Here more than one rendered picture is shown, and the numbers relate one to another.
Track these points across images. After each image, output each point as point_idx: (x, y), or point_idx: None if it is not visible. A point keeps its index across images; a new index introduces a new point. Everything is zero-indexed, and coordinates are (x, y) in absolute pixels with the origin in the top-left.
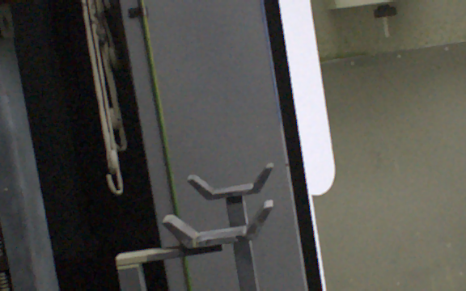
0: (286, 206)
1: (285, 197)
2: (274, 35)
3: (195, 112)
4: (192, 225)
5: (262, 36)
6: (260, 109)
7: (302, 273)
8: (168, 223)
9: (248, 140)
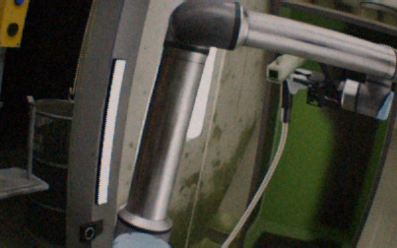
0: (99, 122)
1: (99, 119)
2: (111, 70)
3: (88, 85)
4: (79, 117)
5: (107, 69)
6: (100, 91)
7: (97, 144)
8: None
9: (96, 98)
